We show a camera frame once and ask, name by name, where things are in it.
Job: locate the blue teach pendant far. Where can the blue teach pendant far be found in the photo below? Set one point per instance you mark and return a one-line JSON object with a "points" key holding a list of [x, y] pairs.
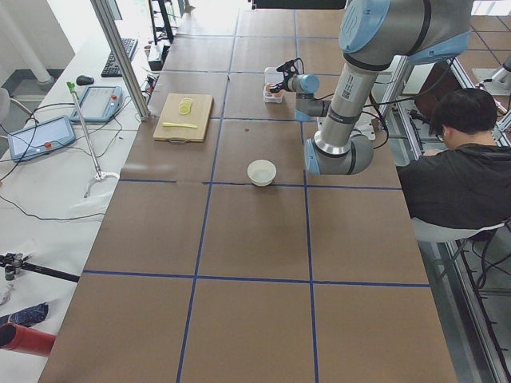
{"points": [[98, 104]]}

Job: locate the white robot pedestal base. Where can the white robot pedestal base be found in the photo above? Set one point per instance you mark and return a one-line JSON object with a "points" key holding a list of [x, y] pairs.
{"points": [[367, 125]]}

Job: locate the bamboo cutting board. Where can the bamboo cutting board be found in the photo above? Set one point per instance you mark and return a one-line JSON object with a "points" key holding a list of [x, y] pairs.
{"points": [[200, 112]]}

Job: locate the seated person in black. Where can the seated person in black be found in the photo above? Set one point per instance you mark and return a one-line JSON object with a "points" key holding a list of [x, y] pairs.
{"points": [[467, 185]]}

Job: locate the blue teach pendant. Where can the blue teach pendant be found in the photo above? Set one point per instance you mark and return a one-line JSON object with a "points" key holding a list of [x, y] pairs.
{"points": [[41, 139], [98, 104]]}

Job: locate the long reacher grabber stick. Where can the long reacher grabber stick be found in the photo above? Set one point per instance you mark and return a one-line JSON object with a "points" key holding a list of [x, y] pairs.
{"points": [[100, 175]]}

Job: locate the blue teach pendant near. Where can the blue teach pendant near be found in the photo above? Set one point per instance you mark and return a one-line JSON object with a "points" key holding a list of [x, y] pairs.
{"points": [[41, 139]]}

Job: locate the white bowl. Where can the white bowl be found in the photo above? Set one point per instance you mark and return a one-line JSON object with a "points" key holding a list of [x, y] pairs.
{"points": [[261, 172]]}

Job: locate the black camera tripod arm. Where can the black camera tripod arm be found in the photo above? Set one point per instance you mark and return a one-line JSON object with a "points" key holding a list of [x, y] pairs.
{"points": [[14, 263]]}

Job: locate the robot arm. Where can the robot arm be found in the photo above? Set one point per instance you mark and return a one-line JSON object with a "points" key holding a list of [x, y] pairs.
{"points": [[371, 35]]}

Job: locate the black computer mouse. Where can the black computer mouse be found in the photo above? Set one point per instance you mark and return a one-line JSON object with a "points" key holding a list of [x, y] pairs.
{"points": [[83, 80]]}

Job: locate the white chair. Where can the white chair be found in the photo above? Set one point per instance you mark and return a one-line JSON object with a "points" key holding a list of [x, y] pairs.
{"points": [[430, 233]]}

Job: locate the clear plastic egg box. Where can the clear plastic egg box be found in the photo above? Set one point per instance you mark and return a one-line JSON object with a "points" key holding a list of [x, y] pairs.
{"points": [[271, 76]]}

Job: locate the aluminium frame post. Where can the aluminium frame post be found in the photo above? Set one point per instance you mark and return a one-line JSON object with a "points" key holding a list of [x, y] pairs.
{"points": [[109, 27]]}

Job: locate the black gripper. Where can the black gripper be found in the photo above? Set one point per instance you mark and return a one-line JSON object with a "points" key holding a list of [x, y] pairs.
{"points": [[287, 81]]}

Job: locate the yellow plastic knife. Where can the yellow plastic knife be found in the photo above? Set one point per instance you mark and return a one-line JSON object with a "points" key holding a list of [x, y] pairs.
{"points": [[178, 125]]}

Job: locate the red cylinder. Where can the red cylinder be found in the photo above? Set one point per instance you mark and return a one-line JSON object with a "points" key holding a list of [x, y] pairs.
{"points": [[26, 340]]}

